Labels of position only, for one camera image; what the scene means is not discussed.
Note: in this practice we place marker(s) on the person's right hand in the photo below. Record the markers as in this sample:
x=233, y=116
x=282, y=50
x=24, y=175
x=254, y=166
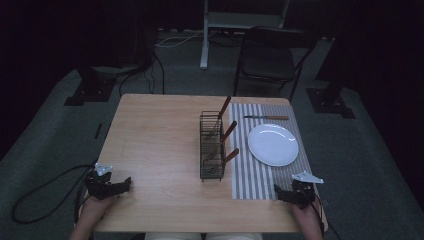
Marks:
x=306, y=216

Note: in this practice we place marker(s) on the black stand base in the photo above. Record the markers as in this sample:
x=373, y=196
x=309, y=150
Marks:
x=90, y=91
x=330, y=103

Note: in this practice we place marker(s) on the person's left hand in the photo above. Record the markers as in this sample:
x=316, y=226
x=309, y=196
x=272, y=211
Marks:
x=95, y=208

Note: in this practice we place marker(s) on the white metal stand frame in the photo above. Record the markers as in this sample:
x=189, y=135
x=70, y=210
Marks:
x=233, y=20

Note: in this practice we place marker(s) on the black folding chair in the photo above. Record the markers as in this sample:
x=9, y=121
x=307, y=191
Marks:
x=266, y=60

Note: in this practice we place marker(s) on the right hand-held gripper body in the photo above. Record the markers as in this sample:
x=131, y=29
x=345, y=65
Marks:
x=301, y=191

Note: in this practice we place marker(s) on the white round plate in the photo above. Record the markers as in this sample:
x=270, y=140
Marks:
x=273, y=144

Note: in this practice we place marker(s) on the striped grey placemat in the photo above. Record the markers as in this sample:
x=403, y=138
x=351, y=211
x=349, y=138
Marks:
x=248, y=180

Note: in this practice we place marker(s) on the small black floor object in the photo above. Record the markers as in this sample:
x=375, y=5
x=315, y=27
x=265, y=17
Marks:
x=97, y=131

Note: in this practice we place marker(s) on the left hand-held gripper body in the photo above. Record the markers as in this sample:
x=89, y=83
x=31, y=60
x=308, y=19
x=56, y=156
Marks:
x=98, y=186

